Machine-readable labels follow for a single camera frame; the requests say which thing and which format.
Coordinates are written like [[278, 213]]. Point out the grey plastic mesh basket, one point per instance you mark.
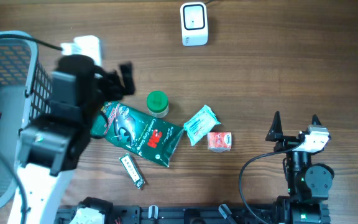
[[24, 87]]

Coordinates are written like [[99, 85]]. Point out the green 3M gloves package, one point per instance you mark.
[[142, 134]]

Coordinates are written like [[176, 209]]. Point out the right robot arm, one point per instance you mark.
[[308, 183]]

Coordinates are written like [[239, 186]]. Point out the white barcode scanner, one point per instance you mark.
[[194, 24]]

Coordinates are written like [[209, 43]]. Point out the red tissue pack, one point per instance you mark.
[[219, 141]]

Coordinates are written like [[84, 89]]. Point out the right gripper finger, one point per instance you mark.
[[315, 120], [275, 132]]

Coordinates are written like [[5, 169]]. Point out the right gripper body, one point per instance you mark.
[[287, 143]]

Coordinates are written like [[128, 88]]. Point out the green white candy bar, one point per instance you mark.
[[131, 168]]

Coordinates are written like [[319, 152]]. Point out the black mounting rail base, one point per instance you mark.
[[212, 215]]

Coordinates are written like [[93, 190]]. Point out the green lid jar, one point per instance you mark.
[[157, 104]]

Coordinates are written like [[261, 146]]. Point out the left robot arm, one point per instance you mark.
[[50, 146]]

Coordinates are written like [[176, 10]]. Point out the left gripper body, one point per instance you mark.
[[113, 89]]

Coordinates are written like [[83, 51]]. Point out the teal wet wipes pack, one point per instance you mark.
[[200, 124]]

